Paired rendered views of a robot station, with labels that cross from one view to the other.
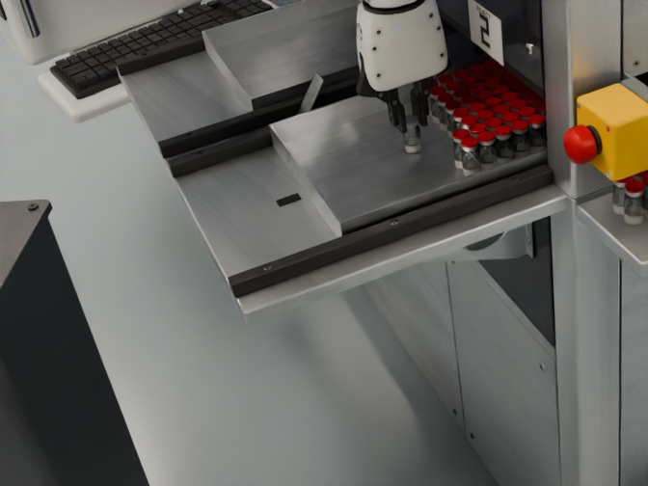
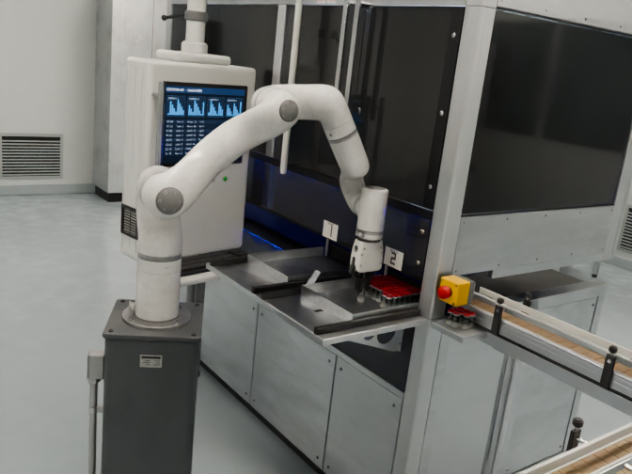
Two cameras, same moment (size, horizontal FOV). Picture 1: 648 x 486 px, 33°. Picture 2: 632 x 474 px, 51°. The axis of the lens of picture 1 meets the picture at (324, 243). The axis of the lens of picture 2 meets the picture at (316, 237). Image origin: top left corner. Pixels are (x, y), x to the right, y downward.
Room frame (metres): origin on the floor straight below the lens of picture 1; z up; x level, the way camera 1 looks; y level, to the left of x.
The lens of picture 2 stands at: (-0.60, 0.82, 1.62)
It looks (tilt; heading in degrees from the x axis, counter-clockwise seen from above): 15 degrees down; 336
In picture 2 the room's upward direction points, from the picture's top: 6 degrees clockwise
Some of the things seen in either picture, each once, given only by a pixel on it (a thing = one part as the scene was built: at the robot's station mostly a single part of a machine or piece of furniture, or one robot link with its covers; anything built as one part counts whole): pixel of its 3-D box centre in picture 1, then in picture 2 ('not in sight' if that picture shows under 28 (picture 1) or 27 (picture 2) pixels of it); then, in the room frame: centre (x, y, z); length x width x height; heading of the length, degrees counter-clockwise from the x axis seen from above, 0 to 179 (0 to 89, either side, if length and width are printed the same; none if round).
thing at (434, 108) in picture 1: (458, 123); (377, 293); (1.18, -0.20, 0.90); 0.18 x 0.02 x 0.05; 14
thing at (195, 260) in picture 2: (166, 39); (210, 260); (1.80, 0.20, 0.82); 0.40 x 0.14 x 0.02; 114
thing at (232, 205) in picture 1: (333, 117); (318, 290); (1.32, -0.05, 0.87); 0.70 x 0.48 x 0.02; 14
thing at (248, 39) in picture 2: not in sight; (243, 76); (2.24, 0.01, 1.50); 0.49 x 0.01 x 0.59; 14
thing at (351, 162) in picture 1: (428, 139); (367, 297); (1.17, -0.16, 0.90); 0.34 x 0.26 x 0.04; 104
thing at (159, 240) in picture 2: not in sight; (159, 210); (1.21, 0.51, 1.16); 0.19 x 0.12 x 0.24; 0
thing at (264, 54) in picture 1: (333, 40); (307, 264); (1.50, -0.07, 0.90); 0.34 x 0.26 x 0.04; 104
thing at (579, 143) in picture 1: (584, 143); (445, 292); (0.95, -0.29, 0.99); 0.04 x 0.04 x 0.04; 14
